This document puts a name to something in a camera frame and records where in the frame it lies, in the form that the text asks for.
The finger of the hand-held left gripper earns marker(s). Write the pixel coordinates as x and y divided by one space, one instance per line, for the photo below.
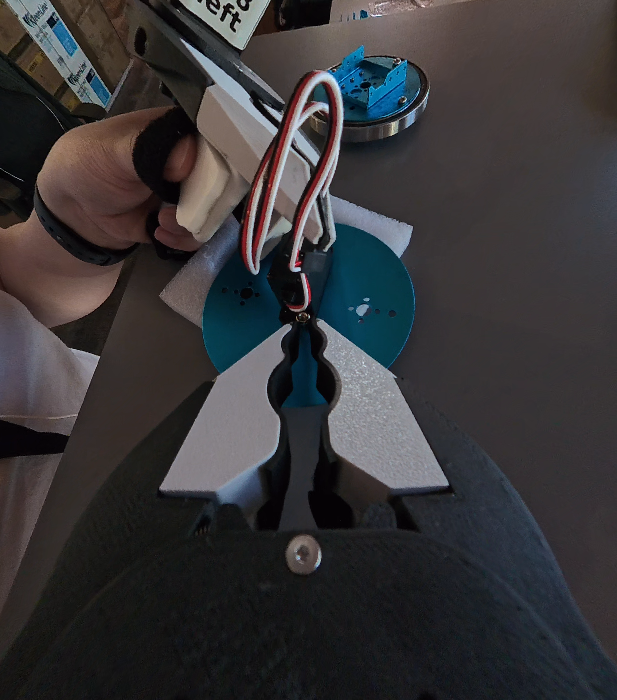
232 126
286 191

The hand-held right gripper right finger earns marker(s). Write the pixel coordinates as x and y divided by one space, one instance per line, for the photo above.
385 437

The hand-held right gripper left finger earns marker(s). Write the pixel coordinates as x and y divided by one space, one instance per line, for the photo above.
226 437

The black servo motor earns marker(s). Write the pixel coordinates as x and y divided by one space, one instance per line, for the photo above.
316 268

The blue round metal plate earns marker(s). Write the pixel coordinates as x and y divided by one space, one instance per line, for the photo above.
379 268

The person's left forearm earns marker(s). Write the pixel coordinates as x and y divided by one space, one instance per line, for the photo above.
29 273

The dark grey desk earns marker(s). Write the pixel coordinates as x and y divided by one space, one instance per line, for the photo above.
505 273

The person's left hand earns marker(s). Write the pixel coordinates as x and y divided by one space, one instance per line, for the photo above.
100 180

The stack of labelled cardboard boxes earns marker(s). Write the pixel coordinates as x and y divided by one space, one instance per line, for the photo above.
68 49

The silver round bearing base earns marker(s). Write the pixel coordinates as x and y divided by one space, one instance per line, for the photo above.
396 128

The white foam sheet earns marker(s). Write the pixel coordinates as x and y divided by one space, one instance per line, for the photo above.
188 284

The black bag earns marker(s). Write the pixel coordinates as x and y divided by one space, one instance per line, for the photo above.
2 126

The black wristband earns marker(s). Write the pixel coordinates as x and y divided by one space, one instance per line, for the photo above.
62 235

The person in white shirt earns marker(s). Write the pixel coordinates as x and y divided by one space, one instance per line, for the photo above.
2 355

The blue metal bracket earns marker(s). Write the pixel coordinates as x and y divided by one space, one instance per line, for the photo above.
379 93

